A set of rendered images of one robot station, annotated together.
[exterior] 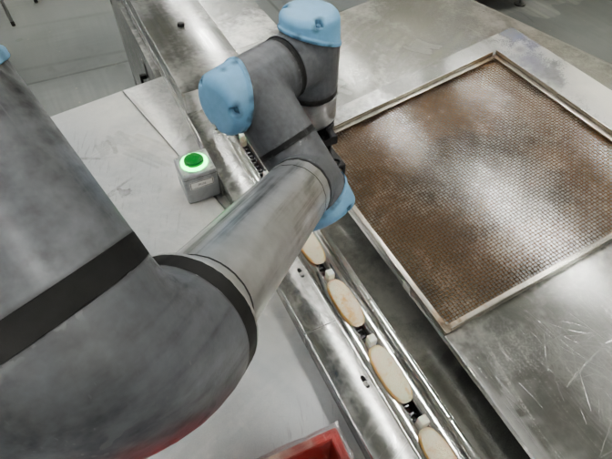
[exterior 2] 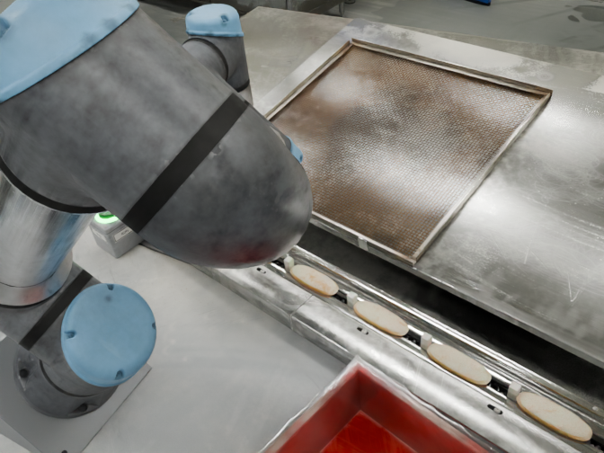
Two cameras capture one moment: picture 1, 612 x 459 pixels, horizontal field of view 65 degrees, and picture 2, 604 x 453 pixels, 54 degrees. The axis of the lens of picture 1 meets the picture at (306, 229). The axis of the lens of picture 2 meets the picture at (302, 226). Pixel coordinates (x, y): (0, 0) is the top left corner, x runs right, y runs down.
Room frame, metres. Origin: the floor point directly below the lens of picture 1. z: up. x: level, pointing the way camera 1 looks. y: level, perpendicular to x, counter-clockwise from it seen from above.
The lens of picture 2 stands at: (-0.23, 0.16, 1.58)
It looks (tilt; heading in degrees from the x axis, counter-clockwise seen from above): 41 degrees down; 342
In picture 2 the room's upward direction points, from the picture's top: 7 degrees counter-clockwise
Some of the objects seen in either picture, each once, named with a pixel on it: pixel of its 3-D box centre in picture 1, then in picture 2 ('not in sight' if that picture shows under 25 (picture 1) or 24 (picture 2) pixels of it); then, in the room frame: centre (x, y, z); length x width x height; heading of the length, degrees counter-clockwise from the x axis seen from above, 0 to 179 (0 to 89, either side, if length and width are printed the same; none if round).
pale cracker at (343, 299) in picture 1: (345, 300); (314, 278); (0.44, -0.07, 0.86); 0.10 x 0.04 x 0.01; 26
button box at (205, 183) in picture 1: (199, 181); (119, 234); (0.74, 0.22, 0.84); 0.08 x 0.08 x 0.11; 26
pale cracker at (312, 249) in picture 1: (309, 243); not in sight; (0.56, -0.01, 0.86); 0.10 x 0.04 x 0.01; 26
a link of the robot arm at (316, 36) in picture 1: (308, 53); (217, 49); (0.56, 0.00, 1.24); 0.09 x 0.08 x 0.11; 137
